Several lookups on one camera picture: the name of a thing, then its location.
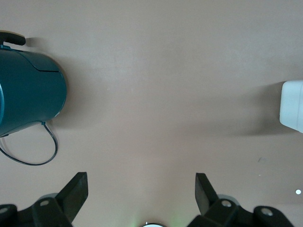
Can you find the teal pedal bin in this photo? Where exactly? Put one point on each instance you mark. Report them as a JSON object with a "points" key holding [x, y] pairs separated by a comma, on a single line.
{"points": [[28, 89]]}

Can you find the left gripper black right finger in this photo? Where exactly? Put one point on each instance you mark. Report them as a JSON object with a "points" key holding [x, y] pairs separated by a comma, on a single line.
{"points": [[208, 198]]}

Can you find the black bin pedal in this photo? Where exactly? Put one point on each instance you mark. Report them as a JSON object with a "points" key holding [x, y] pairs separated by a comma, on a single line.
{"points": [[14, 39]]}

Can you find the white plastic box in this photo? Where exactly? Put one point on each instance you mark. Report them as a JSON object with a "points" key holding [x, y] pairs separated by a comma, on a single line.
{"points": [[292, 106]]}

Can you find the white round object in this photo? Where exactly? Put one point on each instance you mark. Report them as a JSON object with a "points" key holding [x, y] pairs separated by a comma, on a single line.
{"points": [[152, 225]]}

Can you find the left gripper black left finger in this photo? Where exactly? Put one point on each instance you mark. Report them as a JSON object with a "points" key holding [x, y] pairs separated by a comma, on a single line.
{"points": [[71, 196]]}

